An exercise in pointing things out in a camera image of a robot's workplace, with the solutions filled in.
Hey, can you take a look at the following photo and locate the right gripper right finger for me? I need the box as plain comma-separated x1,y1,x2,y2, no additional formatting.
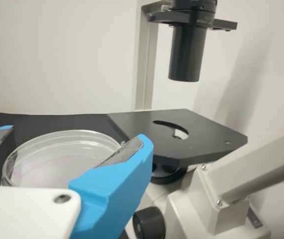
68,133,154,239

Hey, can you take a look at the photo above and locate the petri dish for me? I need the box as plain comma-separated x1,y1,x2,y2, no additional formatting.
0,128,122,188

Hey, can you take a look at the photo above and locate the cream microscope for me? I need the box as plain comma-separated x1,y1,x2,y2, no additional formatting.
0,0,284,239

